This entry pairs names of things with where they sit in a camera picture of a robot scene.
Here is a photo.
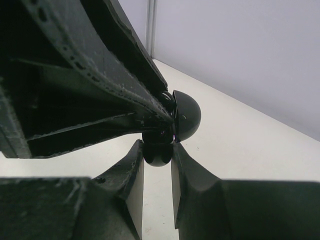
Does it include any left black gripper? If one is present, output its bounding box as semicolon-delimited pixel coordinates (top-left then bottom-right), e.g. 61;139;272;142
0;0;173;159

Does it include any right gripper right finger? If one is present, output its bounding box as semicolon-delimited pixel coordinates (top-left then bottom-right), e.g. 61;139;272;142
171;143;320;240

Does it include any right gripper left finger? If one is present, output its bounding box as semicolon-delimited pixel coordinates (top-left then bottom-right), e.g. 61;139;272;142
0;140;144;240

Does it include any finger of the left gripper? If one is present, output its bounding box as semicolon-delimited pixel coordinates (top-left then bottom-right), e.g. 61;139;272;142
22;0;173;123

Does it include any black earbud charging case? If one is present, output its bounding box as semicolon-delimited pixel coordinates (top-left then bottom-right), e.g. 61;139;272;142
142;90;202;167

